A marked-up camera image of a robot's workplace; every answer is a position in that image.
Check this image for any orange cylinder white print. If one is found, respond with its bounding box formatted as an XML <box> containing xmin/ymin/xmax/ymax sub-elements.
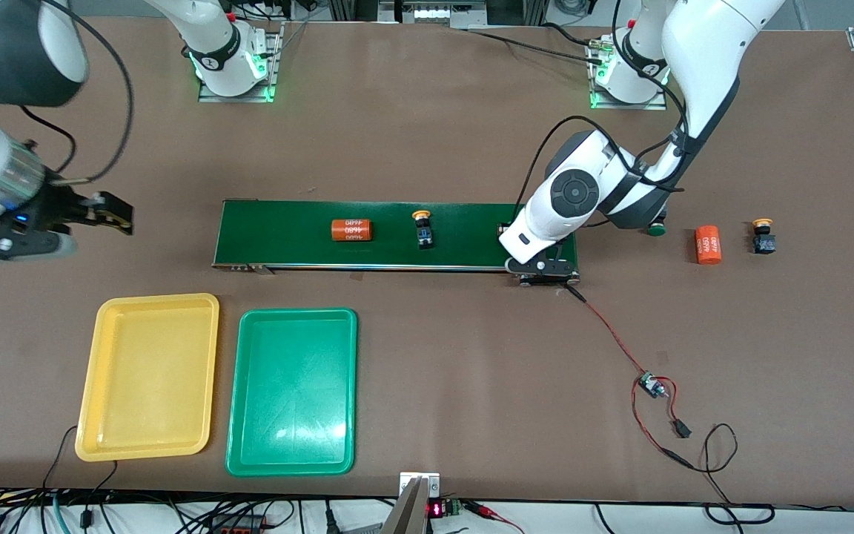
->
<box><xmin>695</xmin><ymin>225</ymin><xmax>723</xmax><ymax>265</ymax></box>
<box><xmin>331</xmin><ymin>218</ymin><xmax>375</xmax><ymax>243</ymax></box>

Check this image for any yellow plastic tray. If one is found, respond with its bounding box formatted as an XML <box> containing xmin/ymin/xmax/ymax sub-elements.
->
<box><xmin>75</xmin><ymin>293</ymin><xmax>220</xmax><ymax>462</ymax></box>

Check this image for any green conveyor belt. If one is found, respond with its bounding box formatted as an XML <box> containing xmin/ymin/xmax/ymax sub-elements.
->
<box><xmin>212</xmin><ymin>199</ymin><xmax>581</xmax><ymax>287</ymax></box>

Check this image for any green plastic tray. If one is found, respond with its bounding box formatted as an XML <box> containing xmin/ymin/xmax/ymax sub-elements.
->
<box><xmin>225</xmin><ymin>308</ymin><xmax>358</xmax><ymax>477</ymax></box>

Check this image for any orange power strip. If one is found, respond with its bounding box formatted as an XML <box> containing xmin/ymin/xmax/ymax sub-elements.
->
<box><xmin>208</xmin><ymin>514</ymin><xmax>272</xmax><ymax>534</ymax></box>

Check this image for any red clip lead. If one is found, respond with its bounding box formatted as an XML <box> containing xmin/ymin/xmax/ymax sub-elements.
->
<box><xmin>464</xmin><ymin>501</ymin><xmax>526</xmax><ymax>534</ymax></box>

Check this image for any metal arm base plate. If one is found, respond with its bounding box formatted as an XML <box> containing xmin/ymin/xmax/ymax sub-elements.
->
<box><xmin>589</xmin><ymin>37</ymin><xmax>669</xmax><ymax>111</ymax></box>
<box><xmin>199</xmin><ymin>22</ymin><xmax>283</xmax><ymax>103</ymax></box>

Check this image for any thin black cable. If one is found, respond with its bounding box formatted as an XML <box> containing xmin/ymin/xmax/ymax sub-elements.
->
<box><xmin>42</xmin><ymin>425</ymin><xmax>118</xmax><ymax>527</ymax></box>

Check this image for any metal equipment frame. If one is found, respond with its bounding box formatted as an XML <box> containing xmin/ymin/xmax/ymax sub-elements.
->
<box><xmin>327</xmin><ymin>0</ymin><xmax>546</xmax><ymax>30</ymax></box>

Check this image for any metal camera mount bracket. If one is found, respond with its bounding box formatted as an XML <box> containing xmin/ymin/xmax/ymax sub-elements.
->
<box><xmin>383</xmin><ymin>472</ymin><xmax>441</xmax><ymax>534</ymax></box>

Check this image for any black base power cable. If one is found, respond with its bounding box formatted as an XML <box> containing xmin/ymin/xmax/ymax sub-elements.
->
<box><xmin>464</xmin><ymin>22</ymin><xmax>609</xmax><ymax>67</ymax></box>

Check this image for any black looped cable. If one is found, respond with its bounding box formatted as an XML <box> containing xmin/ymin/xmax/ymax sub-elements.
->
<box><xmin>683</xmin><ymin>423</ymin><xmax>776</xmax><ymax>526</ymax></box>

